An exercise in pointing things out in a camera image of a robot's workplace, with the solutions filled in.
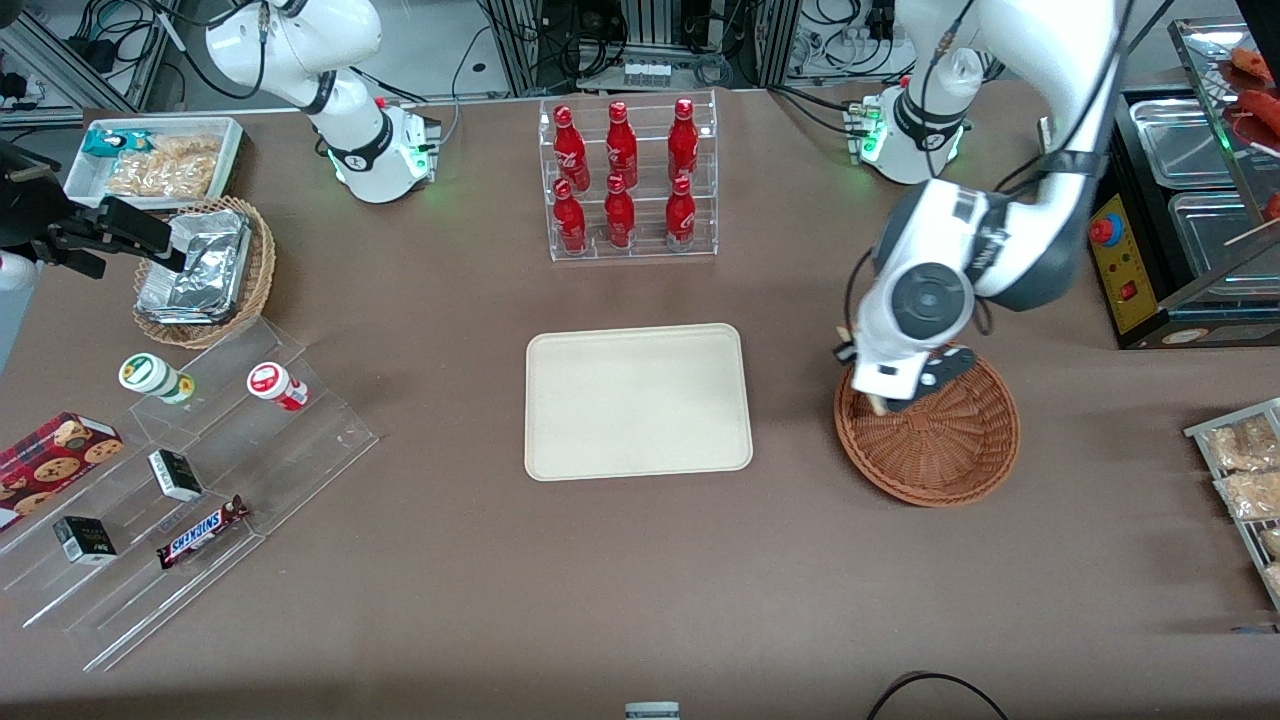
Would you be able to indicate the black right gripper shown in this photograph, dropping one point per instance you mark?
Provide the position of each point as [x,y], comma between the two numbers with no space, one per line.
[42,212]

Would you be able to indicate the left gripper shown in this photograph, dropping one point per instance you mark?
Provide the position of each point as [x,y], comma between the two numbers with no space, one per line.
[840,350]

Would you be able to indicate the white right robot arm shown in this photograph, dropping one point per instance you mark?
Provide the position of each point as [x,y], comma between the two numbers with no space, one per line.
[300,40]

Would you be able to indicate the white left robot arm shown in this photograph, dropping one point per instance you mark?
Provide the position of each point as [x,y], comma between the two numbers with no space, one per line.
[1040,40]

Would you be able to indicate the brown round wicker basket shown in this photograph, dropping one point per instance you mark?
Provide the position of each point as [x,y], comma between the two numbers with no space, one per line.
[940,450]

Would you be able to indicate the light wicker basket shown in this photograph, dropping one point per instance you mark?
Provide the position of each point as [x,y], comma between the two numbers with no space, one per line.
[255,300]

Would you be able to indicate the cream rectangular plastic tray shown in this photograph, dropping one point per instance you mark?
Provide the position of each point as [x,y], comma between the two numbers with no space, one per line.
[640,400]

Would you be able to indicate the tray of packaged snacks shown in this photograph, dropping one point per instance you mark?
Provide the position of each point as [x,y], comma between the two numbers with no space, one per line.
[1200,430]

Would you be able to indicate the white plastic bin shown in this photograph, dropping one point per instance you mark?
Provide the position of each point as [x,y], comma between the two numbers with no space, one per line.
[78,180]

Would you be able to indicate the clear bag of crackers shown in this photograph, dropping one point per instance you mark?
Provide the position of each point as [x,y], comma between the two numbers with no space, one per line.
[165,170]

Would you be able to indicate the aluminium foil container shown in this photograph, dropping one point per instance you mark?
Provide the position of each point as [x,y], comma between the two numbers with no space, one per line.
[180,313]
[210,250]

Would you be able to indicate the teal snack packet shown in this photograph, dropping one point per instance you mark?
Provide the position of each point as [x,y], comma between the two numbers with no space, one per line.
[115,143]

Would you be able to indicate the green lidded sunflower jar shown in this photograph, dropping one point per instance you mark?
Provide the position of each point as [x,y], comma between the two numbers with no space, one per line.
[150,376]

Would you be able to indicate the red lidded white cup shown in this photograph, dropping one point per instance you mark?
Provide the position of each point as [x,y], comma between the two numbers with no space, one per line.
[275,385]

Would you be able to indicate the red cookie box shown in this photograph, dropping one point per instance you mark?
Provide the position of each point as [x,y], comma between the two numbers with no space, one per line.
[50,465]

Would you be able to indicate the small black carton box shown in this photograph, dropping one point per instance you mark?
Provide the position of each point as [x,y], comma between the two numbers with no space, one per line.
[175,476]
[85,541]

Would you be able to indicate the black food warmer appliance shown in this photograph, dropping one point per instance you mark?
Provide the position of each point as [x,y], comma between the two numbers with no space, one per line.
[1130,290]

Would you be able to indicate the red emergency stop button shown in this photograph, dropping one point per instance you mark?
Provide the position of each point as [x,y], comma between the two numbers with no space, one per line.
[1104,229]

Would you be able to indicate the red cola bottle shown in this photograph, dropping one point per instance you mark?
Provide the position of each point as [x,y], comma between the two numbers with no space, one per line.
[570,150]
[619,215]
[621,148]
[570,220]
[680,218]
[683,145]

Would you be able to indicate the clear acrylic stepped shelf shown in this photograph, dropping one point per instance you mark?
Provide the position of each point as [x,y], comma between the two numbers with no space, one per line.
[300,450]

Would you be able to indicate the Snickers chocolate bar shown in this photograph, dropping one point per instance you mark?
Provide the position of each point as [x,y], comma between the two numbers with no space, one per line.
[200,532]

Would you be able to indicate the clear acrylic bottle rack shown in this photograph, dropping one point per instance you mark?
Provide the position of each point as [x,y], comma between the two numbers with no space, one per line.
[645,170]

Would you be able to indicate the steel food pan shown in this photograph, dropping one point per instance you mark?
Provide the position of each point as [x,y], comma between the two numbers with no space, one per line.
[1180,140]
[1215,235]

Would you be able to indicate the clear bag of snacks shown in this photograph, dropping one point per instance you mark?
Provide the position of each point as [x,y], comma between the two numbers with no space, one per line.
[1250,495]
[1272,580]
[1270,542]
[1240,445]

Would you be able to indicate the white power strip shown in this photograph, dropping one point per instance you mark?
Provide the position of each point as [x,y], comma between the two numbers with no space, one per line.
[647,73]

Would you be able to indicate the small grey device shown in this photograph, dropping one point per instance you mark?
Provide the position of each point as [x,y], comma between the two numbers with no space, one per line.
[652,712]

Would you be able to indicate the aluminium frame rail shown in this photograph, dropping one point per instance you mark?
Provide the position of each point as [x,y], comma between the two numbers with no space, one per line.
[60,60]

